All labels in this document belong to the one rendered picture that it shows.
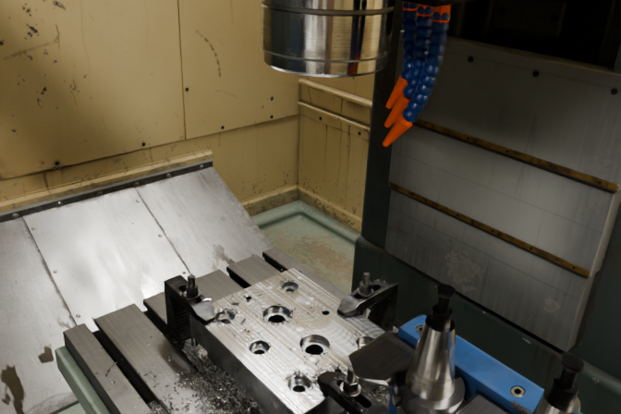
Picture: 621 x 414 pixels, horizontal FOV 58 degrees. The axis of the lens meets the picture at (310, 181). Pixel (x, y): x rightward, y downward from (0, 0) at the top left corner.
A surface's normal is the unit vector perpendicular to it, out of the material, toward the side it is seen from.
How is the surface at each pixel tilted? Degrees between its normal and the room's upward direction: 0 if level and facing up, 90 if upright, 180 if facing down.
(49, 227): 24
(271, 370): 0
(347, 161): 87
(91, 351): 0
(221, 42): 90
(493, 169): 90
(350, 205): 90
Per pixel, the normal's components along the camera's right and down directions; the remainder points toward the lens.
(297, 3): -0.47, 0.35
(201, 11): 0.65, 0.33
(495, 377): 0.04, -0.91
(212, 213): 0.30, -0.69
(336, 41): 0.11, 0.41
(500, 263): -0.76, 0.25
